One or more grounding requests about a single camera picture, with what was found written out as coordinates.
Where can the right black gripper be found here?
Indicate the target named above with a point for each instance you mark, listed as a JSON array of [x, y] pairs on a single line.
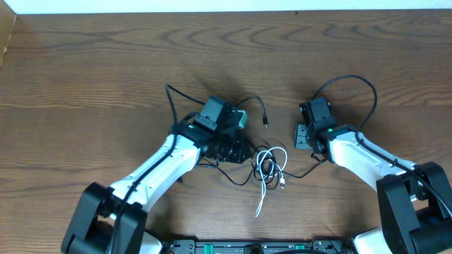
[[301, 137]]

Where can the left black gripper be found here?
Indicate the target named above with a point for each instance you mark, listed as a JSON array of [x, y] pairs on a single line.
[[232, 152]]

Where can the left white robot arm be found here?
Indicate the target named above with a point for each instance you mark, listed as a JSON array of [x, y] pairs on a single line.
[[112, 219]]

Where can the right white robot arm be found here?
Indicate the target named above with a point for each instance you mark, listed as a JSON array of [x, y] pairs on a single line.
[[414, 199]]

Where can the cardboard box edge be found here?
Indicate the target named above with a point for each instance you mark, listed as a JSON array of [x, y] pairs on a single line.
[[7, 23]]

